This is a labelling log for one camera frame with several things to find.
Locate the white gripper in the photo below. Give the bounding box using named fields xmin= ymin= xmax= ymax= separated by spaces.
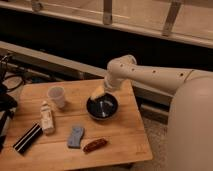
xmin=90 ymin=73 xmax=123 ymax=100

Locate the dark ceramic bowl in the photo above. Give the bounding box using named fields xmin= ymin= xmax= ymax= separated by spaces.
xmin=86 ymin=93 xmax=118 ymax=120

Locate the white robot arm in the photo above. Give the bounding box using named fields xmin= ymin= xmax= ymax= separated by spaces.
xmin=91 ymin=55 xmax=213 ymax=171

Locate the wooden table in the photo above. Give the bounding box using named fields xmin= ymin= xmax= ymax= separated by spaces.
xmin=0 ymin=80 xmax=152 ymax=171

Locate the translucent plastic cup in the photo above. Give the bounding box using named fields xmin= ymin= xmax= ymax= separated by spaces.
xmin=47 ymin=86 xmax=66 ymax=108

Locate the brown snack bar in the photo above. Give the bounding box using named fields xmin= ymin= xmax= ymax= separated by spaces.
xmin=83 ymin=138 xmax=108 ymax=153

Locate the blue sponge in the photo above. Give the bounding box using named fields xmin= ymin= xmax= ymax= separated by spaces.
xmin=67 ymin=125 xmax=84 ymax=149

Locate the small white bottle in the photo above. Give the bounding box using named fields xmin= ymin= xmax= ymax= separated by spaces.
xmin=40 ymin=101 xmax=55 ymax=135

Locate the black equipment at left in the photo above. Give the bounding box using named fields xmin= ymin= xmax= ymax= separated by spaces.
xmin=0 ymin=54 xmax=17 ymax=152

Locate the black striped box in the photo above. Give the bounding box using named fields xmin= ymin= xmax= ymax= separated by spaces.
xmin=13 ymin=123 xmax=43 ymax=154

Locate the black cable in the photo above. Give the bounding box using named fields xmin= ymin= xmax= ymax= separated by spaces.
xmin=2 ymin=73 xmax=26 ymax=94

